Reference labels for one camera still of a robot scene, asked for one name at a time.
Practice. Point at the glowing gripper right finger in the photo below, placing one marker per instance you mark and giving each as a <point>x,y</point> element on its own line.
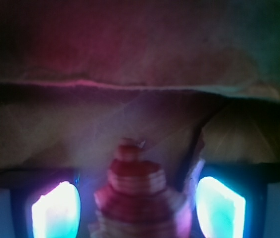
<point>239,200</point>

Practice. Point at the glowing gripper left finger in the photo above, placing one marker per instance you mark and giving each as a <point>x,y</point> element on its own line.
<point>39,203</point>

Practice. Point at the orange spiral sea shell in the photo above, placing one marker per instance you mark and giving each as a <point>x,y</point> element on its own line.
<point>136,201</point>

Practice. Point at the brown paper bag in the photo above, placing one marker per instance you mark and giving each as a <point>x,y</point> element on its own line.
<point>188,78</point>

